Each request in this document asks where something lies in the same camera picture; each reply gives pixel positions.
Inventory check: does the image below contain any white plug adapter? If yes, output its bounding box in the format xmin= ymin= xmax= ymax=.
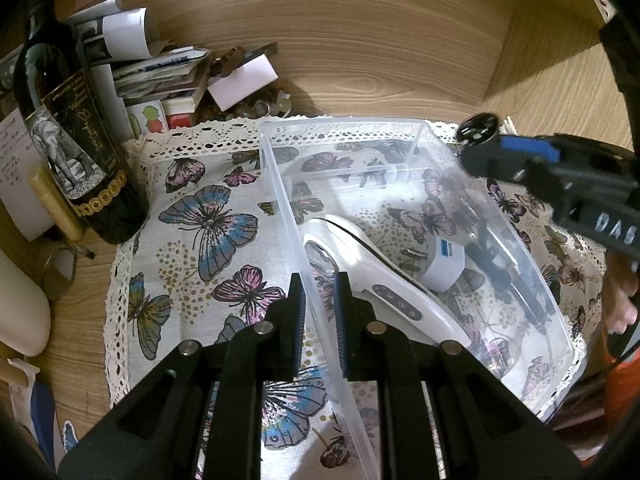
xmin=407 ymin=235 xmax=468 ymax=293

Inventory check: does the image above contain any butterfly print lace cloth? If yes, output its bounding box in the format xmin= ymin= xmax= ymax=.
xmin=102 ymin=117 xmax=608 ymax=480

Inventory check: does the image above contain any white rounded object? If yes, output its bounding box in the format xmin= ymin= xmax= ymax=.
xmin=0 ymin=250 xmax=52 ymax=357

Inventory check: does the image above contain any stack of booklets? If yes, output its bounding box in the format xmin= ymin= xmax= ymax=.
xmin=112 ymin=47 xmax=211 ymax=116

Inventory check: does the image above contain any white handheld massager device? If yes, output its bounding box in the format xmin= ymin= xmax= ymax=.
xmin=300 ymin=216 xmax=473 ymax=348

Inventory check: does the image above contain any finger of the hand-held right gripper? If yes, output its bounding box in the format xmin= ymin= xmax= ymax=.
xmin=499 ymin=133 xmax=561 ymax=163
xmin=459 ymin=136 xmax=540 ymax=183

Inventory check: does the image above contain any orange cloth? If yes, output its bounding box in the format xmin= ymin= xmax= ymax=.
xmin=605 ymin=340 xmax=640 ymax=413

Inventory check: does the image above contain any small cutout sticker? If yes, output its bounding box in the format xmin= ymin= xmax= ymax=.
xmin=62 ymin=420 xmax=81 ymax=453

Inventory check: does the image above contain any rolled white paper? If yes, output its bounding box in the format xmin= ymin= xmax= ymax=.
xmin=65 ymin=0 xmax=161 ymax=66

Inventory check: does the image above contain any beige tube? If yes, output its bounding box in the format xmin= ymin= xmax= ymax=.
xmin=29 ymin=170 xmax=85 ymax=242

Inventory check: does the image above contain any small round mirror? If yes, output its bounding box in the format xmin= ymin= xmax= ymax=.
xmin=42 ymin=247 xmax=77 ymax=301

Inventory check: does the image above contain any white pink small box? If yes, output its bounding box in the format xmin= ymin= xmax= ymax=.
xmin=207 ymin=55 xmax=278 ymax=109

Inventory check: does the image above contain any person's right hand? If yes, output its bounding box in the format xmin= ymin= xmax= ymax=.
xmin=602 ymin=260 xmax=638 ymax=336

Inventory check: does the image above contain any clear plastic storage bin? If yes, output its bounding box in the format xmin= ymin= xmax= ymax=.
xmin=257 ymin=117 xmax=588 ymax=480

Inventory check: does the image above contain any white handwritten note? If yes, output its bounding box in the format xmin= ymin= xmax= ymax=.
xmin=0 ymin=110 xmax=53 ymax=242

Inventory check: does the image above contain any pile of small trinkets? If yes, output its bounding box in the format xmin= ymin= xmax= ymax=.
xmin=195 ymin=45 xmax=293 ymax=123

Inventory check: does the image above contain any dark wine bottle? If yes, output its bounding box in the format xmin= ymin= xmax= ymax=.
xmin=11 ymin=0 xmax=151 ymax=246

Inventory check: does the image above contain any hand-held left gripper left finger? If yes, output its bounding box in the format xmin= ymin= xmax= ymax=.
xmin=57 ymin=272 xmax=307 ymax=480

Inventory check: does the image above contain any fruit sticker card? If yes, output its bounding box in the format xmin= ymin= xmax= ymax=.
xmin=125 ymin=100 xmax=168 ymax=138

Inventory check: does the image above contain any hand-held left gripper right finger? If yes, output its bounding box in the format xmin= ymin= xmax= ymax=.
xmin=334 ymin=271 xmax=586 ymax=480

